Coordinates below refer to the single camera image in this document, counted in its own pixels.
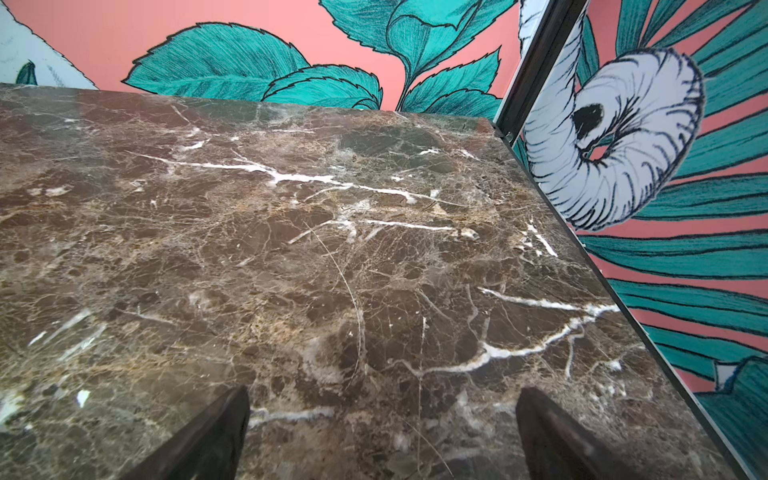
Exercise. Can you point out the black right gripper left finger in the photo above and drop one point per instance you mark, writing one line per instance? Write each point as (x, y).
(208, 447)

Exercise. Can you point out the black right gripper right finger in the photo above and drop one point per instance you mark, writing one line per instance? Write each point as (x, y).
(556, 446)

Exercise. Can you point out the black metal corner post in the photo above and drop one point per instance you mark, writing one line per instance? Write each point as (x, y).
(544, 27)

